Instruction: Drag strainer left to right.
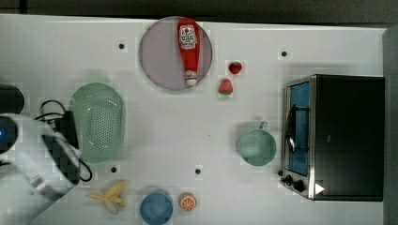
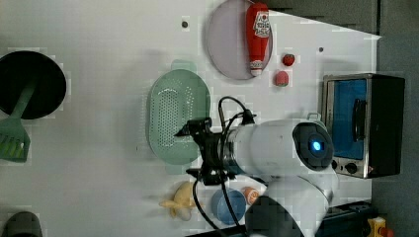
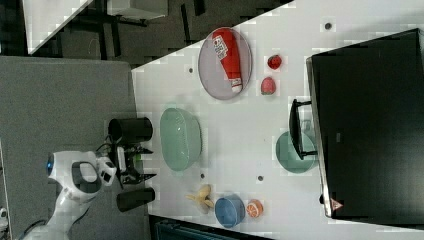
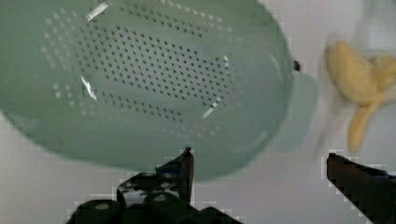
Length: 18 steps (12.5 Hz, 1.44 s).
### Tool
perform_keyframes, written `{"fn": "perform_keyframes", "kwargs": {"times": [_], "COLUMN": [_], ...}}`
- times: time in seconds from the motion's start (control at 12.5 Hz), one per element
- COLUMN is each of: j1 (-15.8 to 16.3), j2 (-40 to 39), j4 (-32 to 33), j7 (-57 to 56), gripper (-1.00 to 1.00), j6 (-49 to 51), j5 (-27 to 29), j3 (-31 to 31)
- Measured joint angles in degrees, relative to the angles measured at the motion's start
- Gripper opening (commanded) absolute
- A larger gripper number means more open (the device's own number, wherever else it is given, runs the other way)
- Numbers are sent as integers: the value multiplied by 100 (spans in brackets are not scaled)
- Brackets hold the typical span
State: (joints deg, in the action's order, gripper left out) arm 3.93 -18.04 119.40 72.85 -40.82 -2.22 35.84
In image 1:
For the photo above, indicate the toy peeled banana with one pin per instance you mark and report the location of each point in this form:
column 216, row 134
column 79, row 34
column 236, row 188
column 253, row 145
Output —
column 111, row 197

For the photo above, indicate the green plastic cup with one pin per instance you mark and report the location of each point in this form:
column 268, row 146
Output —
column 257, row 147

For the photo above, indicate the toy orange slice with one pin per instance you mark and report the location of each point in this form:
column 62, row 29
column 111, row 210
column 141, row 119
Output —
column 187, row 201

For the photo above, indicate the red ketchup bottle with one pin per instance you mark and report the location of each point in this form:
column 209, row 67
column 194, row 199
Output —
column 188, row 37

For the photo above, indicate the dark red toy strawberry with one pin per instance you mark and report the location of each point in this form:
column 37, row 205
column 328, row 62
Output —
column 235, row 68

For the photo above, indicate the silver toaster oven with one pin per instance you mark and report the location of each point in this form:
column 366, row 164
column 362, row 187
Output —
column 333, row 139

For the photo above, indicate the light red toy strawberry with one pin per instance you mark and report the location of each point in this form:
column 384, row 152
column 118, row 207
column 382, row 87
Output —
column 226, row 87

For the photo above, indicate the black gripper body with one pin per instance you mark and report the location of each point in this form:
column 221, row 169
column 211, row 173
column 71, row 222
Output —
column 66, row 126

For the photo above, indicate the grey round plate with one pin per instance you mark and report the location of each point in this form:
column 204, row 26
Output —
column 160, row 55

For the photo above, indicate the blue plastic cup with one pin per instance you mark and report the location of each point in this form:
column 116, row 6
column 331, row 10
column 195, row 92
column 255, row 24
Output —
column 157, row 208

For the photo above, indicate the green plastic strainer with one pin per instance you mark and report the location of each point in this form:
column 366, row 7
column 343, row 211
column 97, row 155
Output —
column 99, row 113

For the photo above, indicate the black round base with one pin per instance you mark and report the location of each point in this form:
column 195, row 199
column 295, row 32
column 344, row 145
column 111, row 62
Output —
column 11, row 99

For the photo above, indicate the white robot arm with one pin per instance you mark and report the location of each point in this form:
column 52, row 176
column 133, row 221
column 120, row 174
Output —
column 45, row 167

